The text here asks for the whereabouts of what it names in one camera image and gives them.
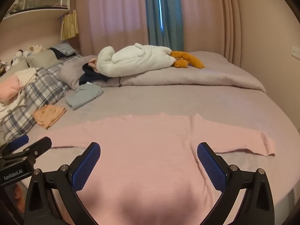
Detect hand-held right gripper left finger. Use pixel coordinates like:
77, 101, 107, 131
24, 142, 101, 225

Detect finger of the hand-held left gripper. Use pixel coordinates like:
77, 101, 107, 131
0, 136, 52, 167
0, 135, 30, 156

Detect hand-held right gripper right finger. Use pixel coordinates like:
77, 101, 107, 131
197, 142, 275, 225

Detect pink knit sweater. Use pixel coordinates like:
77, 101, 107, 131
39, 113, 276, 225

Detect pink folded clothes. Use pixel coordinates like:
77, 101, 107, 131
0, 76, 25, 105

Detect person's left hand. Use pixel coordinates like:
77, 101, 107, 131
13, 184, 25, 202

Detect orange folded garment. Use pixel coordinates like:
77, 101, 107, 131
33, 105, 67, 130

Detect plaid blanket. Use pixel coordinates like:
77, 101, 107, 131
0, 56, 82, 143

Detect grey-blue folded garment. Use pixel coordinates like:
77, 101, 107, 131
65, 84, 104, 110

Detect white cloth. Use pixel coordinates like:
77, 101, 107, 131
14, 67, 38, 85

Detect grey pillow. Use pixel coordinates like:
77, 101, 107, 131
57, 56, 121, 90

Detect grey bed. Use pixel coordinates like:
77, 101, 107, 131
0, 50, 300, 225

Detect black and white plush toy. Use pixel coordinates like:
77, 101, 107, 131
10, 50, 26, 66

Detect dark navy garment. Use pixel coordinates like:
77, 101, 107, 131
79, 62, 110, 86

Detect grey duvet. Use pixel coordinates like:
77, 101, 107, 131
119, 51, 266, 94

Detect beige plush toy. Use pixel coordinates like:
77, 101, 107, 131
28, 44, 45, 55

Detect black cloth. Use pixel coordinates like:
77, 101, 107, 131
48, 47, 65, 59

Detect small pink garment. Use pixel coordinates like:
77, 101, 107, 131
88, 57, 99, 72

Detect striped pillow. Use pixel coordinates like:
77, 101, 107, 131
53, 43, 77, 57

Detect mustard yellow cloth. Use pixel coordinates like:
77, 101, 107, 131
171, 51, 205, 69

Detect white fluffy blanket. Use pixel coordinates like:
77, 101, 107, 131
97, 43, 176, 78

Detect yellow hanging fringe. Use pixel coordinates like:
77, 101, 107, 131
60, 10, 79, 41

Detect pink curtain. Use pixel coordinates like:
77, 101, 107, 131
75, 0, 150, 57
179, 0, 242, 66

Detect teal curtain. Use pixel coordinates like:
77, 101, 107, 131
144, 0, 184, 52

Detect white wall shelf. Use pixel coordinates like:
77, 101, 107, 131
0, 0, 72, 24

